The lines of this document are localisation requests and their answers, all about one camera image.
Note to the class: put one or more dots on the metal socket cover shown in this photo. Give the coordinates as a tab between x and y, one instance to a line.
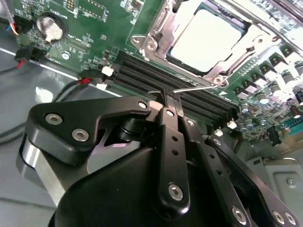
163	35

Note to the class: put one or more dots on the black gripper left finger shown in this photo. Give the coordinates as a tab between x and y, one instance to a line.
71	123

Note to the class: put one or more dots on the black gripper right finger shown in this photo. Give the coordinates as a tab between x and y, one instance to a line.
222	165

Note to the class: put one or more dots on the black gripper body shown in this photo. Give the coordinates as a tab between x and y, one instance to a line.
118	194

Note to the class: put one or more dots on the silver CPU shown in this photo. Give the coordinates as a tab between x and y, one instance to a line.
206	40

